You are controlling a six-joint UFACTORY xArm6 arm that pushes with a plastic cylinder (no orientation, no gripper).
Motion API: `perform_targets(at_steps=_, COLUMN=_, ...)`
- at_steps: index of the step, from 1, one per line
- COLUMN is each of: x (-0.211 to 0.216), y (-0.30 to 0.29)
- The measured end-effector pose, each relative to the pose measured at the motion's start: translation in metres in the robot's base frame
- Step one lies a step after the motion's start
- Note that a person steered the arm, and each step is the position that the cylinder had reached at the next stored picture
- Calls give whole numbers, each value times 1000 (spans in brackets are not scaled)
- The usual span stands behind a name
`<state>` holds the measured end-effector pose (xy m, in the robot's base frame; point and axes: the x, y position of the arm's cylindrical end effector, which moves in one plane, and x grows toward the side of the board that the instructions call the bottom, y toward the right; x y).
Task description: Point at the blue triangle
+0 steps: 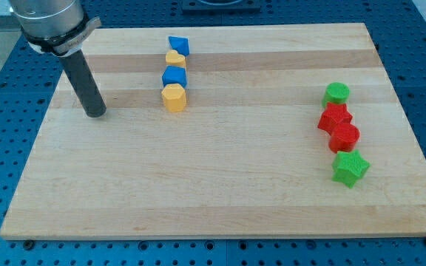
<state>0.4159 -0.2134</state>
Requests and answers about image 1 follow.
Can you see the red cylinder block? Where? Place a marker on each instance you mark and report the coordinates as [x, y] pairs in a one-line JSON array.
[[344, 137]]

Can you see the green cylinder block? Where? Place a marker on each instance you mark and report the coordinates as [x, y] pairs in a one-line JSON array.
[[335, 92]]

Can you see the blue pentagon block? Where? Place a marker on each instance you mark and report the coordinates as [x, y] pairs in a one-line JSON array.
[[173, 74]]

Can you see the yellow heart block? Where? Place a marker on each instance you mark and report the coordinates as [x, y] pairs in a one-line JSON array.
[[174, 58]]

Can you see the black cylindrical pointer rod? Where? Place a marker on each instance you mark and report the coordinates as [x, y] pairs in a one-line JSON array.
[[81, 78]]

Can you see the yellow hexagon block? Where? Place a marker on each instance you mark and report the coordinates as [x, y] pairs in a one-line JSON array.
[[174, 97]]

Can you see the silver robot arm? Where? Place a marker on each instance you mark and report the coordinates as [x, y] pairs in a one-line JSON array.
[[58, 27]]

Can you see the red star block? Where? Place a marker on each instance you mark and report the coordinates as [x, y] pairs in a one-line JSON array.
[[334, 114]]

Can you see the green star block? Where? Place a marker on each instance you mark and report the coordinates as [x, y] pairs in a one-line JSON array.
[[349, 167]]

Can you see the blue triangle block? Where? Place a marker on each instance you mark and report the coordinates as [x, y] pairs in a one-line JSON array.
[[180, 44]]

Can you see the wooden board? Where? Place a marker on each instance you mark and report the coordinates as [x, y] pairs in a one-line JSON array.
[[244, 159]]

